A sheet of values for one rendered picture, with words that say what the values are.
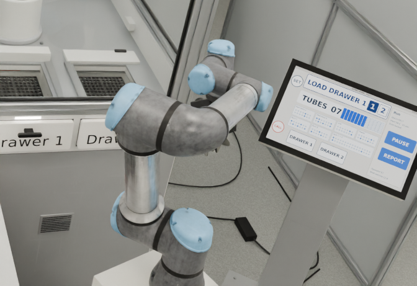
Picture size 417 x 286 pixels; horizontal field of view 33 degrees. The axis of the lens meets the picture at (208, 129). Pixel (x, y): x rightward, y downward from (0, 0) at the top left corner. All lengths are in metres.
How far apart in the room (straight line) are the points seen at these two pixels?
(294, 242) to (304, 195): 0.22
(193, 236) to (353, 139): 0.82
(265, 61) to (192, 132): 2.74
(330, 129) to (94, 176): 0.83
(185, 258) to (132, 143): 0.41
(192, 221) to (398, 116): 0.91
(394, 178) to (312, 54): 1.51
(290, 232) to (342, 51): 1.19
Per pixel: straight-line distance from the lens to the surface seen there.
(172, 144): 1.47
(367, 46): 3.40
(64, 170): 2.43
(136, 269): 1.98
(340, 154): 2.37
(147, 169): 1.63
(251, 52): 4.32
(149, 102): 1.49
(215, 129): 1.50
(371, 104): 2.41
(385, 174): 2.38
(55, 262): 2.74
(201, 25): 2.26
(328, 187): 2.53
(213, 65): 1.86
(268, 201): 3.74
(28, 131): 2.26
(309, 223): 2.64
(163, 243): 1.81
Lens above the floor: 2.23
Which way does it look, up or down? 33 degrees down
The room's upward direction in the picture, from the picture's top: 17 degrees clockwise
